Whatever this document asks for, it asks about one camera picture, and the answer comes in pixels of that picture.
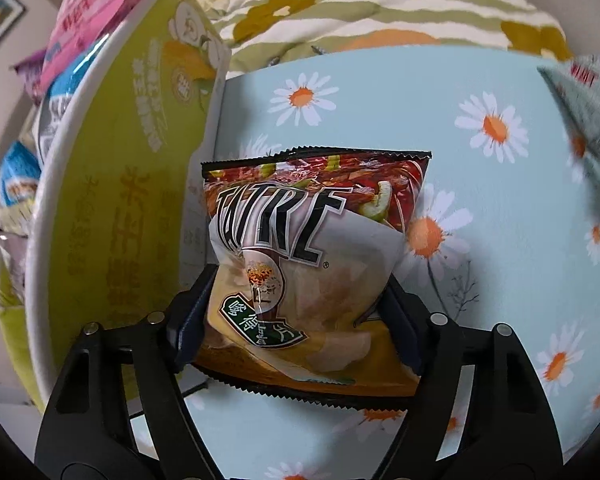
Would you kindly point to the green cardboard box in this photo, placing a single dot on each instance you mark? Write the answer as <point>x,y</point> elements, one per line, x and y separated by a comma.
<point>105,185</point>

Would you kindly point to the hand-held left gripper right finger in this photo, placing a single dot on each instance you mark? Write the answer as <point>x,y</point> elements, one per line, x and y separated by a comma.
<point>405,330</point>

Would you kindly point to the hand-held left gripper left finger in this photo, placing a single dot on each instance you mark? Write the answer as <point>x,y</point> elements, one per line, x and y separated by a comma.
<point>190,320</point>

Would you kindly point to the blue yellow snack packet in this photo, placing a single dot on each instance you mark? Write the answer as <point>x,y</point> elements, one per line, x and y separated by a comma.
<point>17,175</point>

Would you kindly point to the green striped blanket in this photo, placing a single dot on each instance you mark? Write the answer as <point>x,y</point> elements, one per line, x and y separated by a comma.
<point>380,5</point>

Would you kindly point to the daisy print tablecloth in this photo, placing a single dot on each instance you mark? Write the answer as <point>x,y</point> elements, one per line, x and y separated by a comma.
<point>505,270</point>

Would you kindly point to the purple snack packet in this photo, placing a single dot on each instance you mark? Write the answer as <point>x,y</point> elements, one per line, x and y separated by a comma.
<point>32,75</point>

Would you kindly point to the brown chip packet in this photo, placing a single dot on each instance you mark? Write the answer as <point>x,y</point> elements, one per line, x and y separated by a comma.
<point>290,240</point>

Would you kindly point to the pink snack packet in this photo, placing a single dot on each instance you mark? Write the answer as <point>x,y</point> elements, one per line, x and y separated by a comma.
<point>95,15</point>

